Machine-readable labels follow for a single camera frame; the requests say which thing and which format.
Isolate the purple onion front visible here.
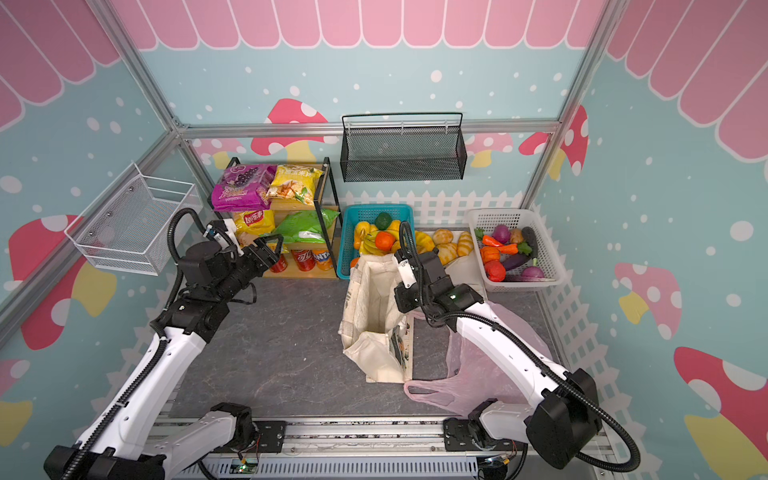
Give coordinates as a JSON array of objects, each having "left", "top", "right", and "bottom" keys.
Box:
[{"left": 521, "top": 266, "right": 548, "bottom": 282}]

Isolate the beige canvas tote bag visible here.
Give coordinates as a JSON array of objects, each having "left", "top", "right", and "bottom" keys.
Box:
[{"left": 338, "top": 254, "right": 414, "bottom": 384}]

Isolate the white plastic vegetable basket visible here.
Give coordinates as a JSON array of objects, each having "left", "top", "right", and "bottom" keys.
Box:
[{"left": 465, "top": 208, "right": 566, "bottom": 292}]

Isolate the dark purple eggplant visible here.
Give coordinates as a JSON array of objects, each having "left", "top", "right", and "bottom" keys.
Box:
[{"left": 501, "top": 253, "right": 529, "bottom": 271}]

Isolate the red tomato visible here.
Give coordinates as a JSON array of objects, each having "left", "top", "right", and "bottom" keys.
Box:
[{"left": 484, "top": 260, "right": 507, "bottom": 282}]

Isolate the banana bunch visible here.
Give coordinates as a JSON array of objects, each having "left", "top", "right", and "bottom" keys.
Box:
[{"left": 354, "top": 221, "right": 385, "bottom": 256}]

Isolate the small striped bread roll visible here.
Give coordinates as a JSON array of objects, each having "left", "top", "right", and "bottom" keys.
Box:
[{"left": 457, "top": 231, "right": 474, "bottom": 257}]

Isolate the pink plastic grocery bag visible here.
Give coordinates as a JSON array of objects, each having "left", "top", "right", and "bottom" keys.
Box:
[{"left": 404, "top": 332, "right": 528, "bottom": 417}]

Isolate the green snack bag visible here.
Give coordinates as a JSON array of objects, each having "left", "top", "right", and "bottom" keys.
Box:
[{"left": 273, "top": 209, "right": 339, "bottom": 244}]

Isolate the wooden black-frame shelf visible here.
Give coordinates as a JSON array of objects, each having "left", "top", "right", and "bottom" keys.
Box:
[{"left": 209, "top": 157, "right": 342, "bottom": 277}]

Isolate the green avocado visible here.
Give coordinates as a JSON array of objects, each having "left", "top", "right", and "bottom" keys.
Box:
[{"left": 374, "top": 212, "right": 393, "bottom": 231}]

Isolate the purple onion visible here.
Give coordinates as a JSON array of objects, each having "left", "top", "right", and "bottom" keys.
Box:
[
  {"left": 492, "top": 225, "right": 511, "bottom": 245},
  {"left": 521, "top": 266, "right": 548, "bottom": 282}
]

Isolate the long striped croissant bread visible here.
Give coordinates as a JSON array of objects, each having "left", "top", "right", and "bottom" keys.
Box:
[{"left": 437, "top": 243, "right": 459, "bottom": 266}]

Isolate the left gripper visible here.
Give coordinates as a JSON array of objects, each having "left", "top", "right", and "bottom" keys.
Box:
[{"left": 214, "top": 233, "right": 284, "bottom": 302}]

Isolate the striped yellow bread roll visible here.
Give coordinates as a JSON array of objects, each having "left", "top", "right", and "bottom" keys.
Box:
[{"left": 415, "top": 231, "right": 436, "bottom": 254}]

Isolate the orange tomato fruit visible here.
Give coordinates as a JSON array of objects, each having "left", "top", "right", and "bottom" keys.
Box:
[{"left": 375, "top": 231, "right": 397, "bottom": 252}]

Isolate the red soda can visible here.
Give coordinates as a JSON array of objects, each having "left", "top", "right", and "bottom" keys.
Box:
[
  {"left": 270, "top": 253, "right": 288, "bottom": 274},
  {"left": 291, "top": 249, "right": 316, "bottom": 272}
]

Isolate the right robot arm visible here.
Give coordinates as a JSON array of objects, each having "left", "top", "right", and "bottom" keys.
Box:
[{"left": 394, "top": 222, "right": 641, "bottom": 473}]

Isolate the white wire wall basket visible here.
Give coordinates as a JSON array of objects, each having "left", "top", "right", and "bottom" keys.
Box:
[{"left": 64, "top": 164, "right": 202, "bottom": 276}]

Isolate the yellow chips bag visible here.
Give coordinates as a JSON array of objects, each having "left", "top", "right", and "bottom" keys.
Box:
[{"left": 233, "top": 210, "right": 277, "bottom": 247}]

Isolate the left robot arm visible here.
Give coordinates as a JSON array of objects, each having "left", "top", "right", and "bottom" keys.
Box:
[{"left": 43, "top": 208, "right": 283, "bottom": 479}]

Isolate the teal plastic fruit basket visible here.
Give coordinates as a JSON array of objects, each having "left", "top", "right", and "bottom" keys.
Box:
[{"left": 337, "top": 204, "right": 415, "bottom": 280}]

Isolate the brown potato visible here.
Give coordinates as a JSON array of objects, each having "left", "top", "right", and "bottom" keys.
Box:
[{"left": 510, "top": 229, "right": 525, "bottom": 244}]

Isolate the orange soda can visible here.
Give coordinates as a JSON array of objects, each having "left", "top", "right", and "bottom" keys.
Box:
[{"left": 312, "top": 248, "right": 333, "bottom": 271}]

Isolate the yellow snack bag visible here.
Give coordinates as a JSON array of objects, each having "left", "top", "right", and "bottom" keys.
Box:
[{"left": 266, "top": 164, "right": 322, "bottom": 206}]

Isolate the black mesh wall basket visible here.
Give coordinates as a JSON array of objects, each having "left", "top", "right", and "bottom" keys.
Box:
[{"left": 340, "top": 112, "right": 468, "bottom": 182}]

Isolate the purple candy bag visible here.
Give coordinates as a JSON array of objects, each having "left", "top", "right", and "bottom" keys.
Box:
[{"left": 211, "top": 164, "right": 277, "bottom": 212}]

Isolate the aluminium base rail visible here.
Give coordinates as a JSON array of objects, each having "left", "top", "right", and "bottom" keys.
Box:
[{"left": 143, "top": 416, "right": 619, "bottom": 480}]

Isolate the purple onion back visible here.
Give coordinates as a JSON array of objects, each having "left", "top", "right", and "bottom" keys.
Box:
[{"left": 492, "top": 225, "right": 511, "bottom": 245}]

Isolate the round beige bread bun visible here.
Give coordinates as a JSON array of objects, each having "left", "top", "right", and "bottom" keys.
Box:
[{"left": 432, "top": 229, "right": 454, "bottom": 245}]

